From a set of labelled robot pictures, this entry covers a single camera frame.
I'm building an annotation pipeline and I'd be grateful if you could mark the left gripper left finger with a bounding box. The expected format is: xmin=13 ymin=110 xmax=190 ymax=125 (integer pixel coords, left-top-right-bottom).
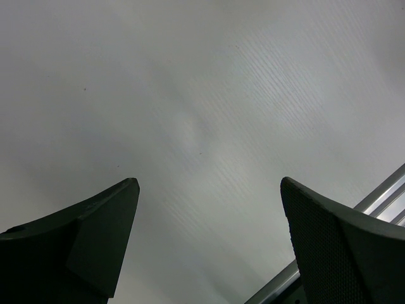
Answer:
xmin=1 ymin=178 xmax=140 ymax=303

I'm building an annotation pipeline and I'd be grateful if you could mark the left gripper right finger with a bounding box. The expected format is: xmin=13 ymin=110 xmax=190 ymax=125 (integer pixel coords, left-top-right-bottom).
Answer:
xmin=280 ymin=177 xmax=404 ymax=303

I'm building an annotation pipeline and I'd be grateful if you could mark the aluminium mounting rail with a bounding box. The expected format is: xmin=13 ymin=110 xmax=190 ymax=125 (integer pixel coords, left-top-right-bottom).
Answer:
xmin=246 ymin=165 xmax=404 ymax=304

